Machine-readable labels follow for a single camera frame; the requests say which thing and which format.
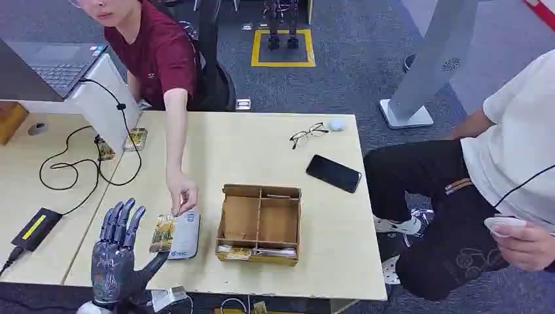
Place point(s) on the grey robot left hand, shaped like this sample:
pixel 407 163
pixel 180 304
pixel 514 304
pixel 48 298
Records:
pixel 112 268

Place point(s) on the person's hand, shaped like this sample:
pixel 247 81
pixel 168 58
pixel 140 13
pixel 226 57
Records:
pixel 527 247
pixel 182 190

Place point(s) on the white handheld controller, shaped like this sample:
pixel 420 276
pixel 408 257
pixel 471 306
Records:
pixel 503 223

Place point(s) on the golden hotel card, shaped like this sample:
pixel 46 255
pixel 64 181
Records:
pixel 162 234

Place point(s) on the person beside the desk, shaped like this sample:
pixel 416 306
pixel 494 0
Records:
pixel 498 173

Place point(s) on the black power adapter yellow label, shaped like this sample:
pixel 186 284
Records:
pixel 37 229

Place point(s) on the wooden card box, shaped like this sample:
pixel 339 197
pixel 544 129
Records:
pixel 260 225

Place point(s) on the cards in wooden box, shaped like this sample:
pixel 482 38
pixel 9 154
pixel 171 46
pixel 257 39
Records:
pixel 260 252

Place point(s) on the small white floor plate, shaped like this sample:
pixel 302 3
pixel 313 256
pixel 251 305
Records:
pixel 243 104

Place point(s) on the white laptop stand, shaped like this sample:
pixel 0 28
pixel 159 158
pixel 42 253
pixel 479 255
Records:
pixel 104 104

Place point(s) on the black office chair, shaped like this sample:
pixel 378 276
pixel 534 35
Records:
pixel 212 69

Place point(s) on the person across the desk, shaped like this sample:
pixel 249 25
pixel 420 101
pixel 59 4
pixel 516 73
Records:
pixel 156 56

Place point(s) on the black-framed glasses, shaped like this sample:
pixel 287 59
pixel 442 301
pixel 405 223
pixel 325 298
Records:
pixel 308 134

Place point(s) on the black smartphone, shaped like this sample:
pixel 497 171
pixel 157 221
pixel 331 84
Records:
pixel 334 174

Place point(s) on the round grey desk grommet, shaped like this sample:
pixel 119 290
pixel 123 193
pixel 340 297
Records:
pixel 37 128

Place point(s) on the small white round object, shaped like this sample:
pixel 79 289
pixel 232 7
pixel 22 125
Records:
pixel 337 125

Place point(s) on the wooden block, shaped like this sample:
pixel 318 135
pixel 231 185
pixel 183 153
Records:
pixel 11 121

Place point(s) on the grey laptop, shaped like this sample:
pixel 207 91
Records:
pixel 52 65

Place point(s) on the black robot legs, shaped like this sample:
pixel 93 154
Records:
pixel 282 26

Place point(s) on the white kiosk stand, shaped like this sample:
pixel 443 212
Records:
pixel 433 56

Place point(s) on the red banner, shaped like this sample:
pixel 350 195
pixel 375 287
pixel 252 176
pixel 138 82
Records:
pixel 542 13

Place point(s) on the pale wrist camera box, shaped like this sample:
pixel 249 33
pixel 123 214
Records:
pixel 167 297

